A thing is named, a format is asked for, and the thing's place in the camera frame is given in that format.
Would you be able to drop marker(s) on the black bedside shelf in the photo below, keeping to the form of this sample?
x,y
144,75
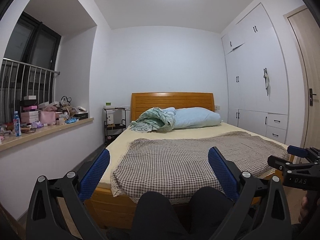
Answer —
x,y
115,122

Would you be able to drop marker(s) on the person's black trouser legs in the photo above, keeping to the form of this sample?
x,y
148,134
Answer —
x,y
156,218

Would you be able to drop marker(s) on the light blue pillow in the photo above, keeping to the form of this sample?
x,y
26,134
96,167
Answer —
x,y
196,117

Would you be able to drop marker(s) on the wooden windowsill ledge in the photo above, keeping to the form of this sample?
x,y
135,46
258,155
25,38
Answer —
x,y
12,141

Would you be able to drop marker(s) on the green floral quilt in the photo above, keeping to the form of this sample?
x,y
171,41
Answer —
x,y
155,119

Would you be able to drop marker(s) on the pink bag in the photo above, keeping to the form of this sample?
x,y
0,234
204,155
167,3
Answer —
x,y
46,117

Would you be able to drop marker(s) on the white built-in wardrobe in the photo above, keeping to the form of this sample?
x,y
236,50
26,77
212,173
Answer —
x,y
249,47

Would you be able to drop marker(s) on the metal window railing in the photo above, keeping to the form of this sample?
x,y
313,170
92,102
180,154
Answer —
x,y
22,81

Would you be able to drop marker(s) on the plastic water bottle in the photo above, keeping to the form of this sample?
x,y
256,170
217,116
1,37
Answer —
x,y
17,124

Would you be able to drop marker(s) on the stacked pink boxes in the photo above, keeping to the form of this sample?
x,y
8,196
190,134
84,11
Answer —
x,y
29,109

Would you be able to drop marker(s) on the grey cloth on wardrobe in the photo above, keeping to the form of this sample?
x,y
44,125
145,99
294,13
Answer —
x,y
267,81

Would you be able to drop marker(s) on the cream mattress sheet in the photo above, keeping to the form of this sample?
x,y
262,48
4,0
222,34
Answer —
x,y
118,148

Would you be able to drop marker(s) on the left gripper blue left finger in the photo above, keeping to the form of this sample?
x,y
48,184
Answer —
x,y
45,219

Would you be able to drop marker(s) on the brown checkered blanket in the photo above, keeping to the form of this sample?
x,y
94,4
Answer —
x,y
177,168

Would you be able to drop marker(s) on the black framed window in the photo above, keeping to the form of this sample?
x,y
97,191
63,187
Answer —
x,y
33,42

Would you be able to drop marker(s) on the black flat box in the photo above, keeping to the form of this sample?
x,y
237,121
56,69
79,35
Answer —
x,y
81,115

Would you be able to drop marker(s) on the beige room door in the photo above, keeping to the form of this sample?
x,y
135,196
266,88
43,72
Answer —
x,y
304,83

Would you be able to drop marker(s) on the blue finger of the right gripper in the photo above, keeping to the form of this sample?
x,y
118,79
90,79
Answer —
x,y
280,164
310,154

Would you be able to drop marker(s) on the wall socket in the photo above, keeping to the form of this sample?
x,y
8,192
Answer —
x,y
217,107

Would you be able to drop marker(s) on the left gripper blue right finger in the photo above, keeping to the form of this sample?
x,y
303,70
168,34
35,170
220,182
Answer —
x,y
272,217

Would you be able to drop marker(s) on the person's right hand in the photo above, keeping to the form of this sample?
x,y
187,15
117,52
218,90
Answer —
x,y
308,204

